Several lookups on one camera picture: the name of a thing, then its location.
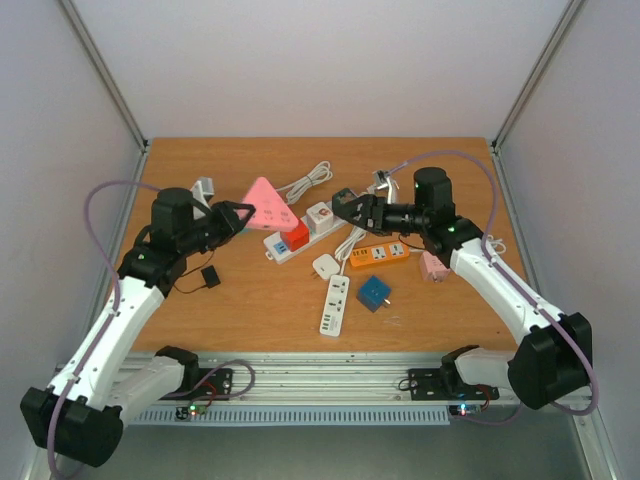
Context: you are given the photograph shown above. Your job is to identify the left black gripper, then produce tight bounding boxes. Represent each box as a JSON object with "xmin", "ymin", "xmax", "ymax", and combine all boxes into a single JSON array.
[{"xmin": 180, "ymin": 200, "xmax": 256, "ymax": 256}]

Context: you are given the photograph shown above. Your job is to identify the pink triangular power strip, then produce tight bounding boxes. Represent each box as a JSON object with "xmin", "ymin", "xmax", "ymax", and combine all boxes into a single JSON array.
[{"xmin": 237, "ymin": 177, "xmax": 299, "ymax": 232}]

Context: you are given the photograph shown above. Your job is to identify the white cube adapter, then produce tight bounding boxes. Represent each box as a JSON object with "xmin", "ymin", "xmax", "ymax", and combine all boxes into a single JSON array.
[{"xmin": 306, "ymin": 202, "xmax": 334, "ymax": 235}]

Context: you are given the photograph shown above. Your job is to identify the long white multicolour power strip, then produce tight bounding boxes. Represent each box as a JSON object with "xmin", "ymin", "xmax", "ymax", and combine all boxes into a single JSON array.
[{"xmin": 263, "ymin": 202, "xmax": 346, "ymax": 264}]

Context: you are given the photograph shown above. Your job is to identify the red cube adapter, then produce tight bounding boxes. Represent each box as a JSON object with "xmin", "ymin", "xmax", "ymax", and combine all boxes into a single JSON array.
[{"xmin": 280, "ymin": 219, "xmax": 310, "ymax": 252}]

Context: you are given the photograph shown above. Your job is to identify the blue cube adapter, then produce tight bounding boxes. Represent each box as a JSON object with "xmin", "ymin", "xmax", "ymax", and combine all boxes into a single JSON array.
[{"xmin": 356, "ymin": 276, "xmax": 391, "ymax": 313}]

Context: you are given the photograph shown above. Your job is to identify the dark green cube adapter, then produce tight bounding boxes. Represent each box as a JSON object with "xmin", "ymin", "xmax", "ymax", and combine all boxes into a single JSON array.
[{"xmin": 332, "ymin": 188, "xmax": 358, "ymax": 209}]

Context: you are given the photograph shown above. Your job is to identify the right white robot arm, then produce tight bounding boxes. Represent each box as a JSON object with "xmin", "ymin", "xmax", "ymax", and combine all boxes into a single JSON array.
[{"xmin": 331, "ymin": 167, "xmax": 599, "ymax": 414}]

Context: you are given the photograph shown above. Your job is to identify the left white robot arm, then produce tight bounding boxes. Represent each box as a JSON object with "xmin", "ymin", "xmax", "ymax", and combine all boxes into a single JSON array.
[{"xmin": 20, "ymin": 187, "xmax": 256, "ymax": 479}]

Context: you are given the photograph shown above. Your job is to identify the orange power strip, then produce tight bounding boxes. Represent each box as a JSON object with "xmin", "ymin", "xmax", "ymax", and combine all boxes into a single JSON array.
[{"xmin": 348, "ymin": 241, "xmax": 410, "ymax": 269}]

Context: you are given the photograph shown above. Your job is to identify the small black charger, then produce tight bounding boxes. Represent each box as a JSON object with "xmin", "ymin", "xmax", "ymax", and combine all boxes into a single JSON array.
[{"xmin": 200, "ymin": 265, "xmax": 221, "ymax": 289}]

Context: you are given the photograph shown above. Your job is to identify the small white flat adapter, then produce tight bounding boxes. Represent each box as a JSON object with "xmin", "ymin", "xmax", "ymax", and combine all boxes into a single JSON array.
[{"xmin": 312, "ymin": 254, "xmax": 340, "ymax": 281}]

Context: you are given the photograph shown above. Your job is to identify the pink cube adapter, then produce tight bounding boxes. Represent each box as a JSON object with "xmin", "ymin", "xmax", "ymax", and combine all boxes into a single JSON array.
[{"xmin": 419, "ymin": 251, "xmax": 451, "ymax": 283}]

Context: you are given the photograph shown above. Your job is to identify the white power strip with USB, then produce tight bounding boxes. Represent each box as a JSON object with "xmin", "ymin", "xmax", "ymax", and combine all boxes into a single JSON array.
[{"xmin": 319, "ymin": 275, "xmax": 350, "ymax": 337}]

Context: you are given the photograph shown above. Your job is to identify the left small circuit board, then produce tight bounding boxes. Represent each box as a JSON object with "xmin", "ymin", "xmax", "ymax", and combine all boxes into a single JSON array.
[{"xmin": 174, "ymin": 405, "xmax": 208, "ymax": 421}]

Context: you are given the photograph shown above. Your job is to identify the small circuit board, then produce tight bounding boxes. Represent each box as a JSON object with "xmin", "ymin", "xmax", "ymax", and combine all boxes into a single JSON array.
[
  {"xmin": 448, "ymin": 403, "xmax": 483, "ymax": 417},
  {"xmin": 174, "ymin": 405, "xmax": 208, "ymax": 421}
]

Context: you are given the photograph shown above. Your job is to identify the right small circuit board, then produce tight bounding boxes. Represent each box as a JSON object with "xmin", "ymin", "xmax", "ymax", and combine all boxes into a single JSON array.
[{"xmin": 448, "ymin": 403, "xmax": 483, "ymax": 417}]

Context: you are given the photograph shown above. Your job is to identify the white strip cable centre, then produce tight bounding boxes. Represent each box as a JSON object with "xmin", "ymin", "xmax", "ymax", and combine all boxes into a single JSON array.
[{"xmin": 333, "ymin": 227, "xmax": 369, "ymax": 261}]

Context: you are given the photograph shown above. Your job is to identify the teal strip white cable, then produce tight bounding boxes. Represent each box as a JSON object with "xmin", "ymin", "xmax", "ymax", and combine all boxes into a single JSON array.
[{"xmin": 274, "ymin": 159, "xmax": 334, "ymax": 204}]

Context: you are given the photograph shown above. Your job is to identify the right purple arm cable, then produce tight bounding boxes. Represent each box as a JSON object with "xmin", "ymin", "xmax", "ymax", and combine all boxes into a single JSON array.
[{"xmin": 387, "ymin": 149, "xmax": 600, "ymax": 424}]

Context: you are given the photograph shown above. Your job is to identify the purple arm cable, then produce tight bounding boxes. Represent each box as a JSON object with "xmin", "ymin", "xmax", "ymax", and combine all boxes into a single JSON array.
[
  {"xmin": 47, "ymin": 180, "xmax": 161, "ymax": 480},
  {"xmin": 387, "ymin": 149, "xmax": 600, "ymax": 424}
]

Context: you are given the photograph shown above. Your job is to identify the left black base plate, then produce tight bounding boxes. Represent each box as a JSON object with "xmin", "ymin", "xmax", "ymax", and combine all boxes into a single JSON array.
[{"xmin": 162, "ymin": 368, "xmax": 233, "ymax": 401}]

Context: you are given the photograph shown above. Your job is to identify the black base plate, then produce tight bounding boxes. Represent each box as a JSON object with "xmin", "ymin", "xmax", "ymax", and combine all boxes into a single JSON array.
[
  {"xmin": 162, "ymin": 368, "xmax": 233, "ymax": 401},
  {"xmin": 397, "ymin": 368, "xmax": 500, "ymax": 402}
]

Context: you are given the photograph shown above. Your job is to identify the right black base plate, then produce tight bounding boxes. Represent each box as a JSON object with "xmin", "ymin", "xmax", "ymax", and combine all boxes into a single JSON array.
[{"xmin": 397, "ymin": 368, "xmax": 500, "ymax": 402}]

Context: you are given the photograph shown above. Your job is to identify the grey slotted cable duct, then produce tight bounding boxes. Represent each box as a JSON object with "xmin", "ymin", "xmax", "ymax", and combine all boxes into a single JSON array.
[{"xmin": 131, "ymin": 405, "xmax": 450, "ymax": 428}]

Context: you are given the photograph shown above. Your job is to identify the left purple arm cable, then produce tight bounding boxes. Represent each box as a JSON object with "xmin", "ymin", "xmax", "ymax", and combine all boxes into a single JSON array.
[{"xmin": 47, "ymin": 180, "xmax": 161, "ymax": 480}]

